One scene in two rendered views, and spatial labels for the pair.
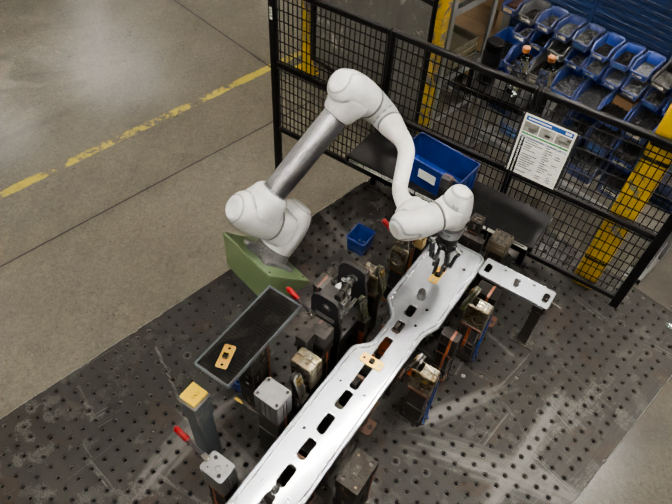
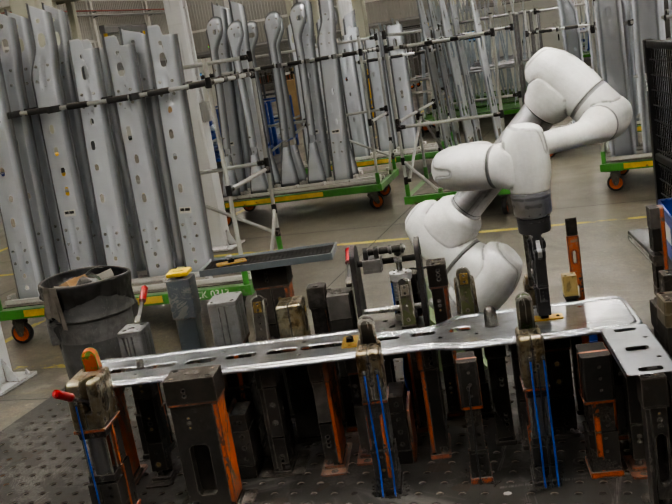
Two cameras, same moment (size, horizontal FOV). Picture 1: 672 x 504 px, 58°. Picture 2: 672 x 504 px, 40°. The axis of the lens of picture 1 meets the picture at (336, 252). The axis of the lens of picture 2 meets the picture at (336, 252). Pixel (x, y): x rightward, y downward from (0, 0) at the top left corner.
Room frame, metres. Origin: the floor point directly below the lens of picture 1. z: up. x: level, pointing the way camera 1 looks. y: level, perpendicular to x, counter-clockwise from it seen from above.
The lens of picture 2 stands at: (0.15, -2.10, 1.70)
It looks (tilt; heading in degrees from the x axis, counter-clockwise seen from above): 12 degrees down; 66
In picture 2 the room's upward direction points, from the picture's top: 9 degrees counter-clockwise
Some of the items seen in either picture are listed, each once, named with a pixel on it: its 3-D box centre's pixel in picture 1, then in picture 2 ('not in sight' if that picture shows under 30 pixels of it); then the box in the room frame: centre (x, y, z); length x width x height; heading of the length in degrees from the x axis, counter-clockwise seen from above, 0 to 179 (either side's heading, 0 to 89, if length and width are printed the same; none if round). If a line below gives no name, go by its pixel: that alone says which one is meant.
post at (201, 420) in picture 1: (203, 427); (194, 351); (0.80, 0.39, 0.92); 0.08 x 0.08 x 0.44; 58
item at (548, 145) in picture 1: (540, 151); not in sight; (1.85, -0.77, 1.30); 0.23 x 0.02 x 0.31; 58
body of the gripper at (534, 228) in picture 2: (446, 241); (535, 234); (1.43, -0.39, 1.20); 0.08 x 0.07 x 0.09; 58
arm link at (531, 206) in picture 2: (450, 227); (531, 203); (1.43, -0.39, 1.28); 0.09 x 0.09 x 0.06
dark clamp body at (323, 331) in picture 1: (318, 355); (350, 359); (1.11, 0.04, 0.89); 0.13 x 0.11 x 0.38; 58
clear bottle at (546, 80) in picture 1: (544, 80); not in sight; (1.98, -0.73, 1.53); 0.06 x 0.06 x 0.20
